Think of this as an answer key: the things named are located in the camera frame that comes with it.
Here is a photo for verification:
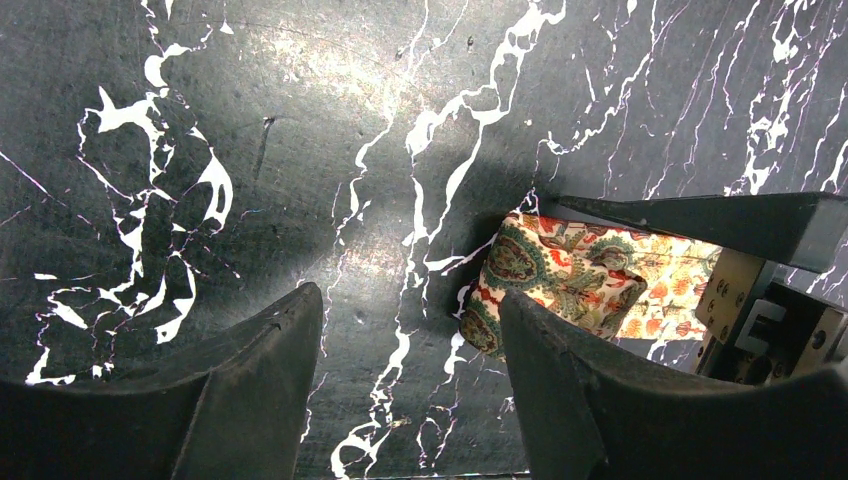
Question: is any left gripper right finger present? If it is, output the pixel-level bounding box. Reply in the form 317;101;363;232
499;289;847;479

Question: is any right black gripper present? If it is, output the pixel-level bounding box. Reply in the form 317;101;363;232
556;192;847;386

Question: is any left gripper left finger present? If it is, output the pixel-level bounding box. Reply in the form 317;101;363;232
1;282;323;479

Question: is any colourful floral patterned tie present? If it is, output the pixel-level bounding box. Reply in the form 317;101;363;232
459;213;722;360

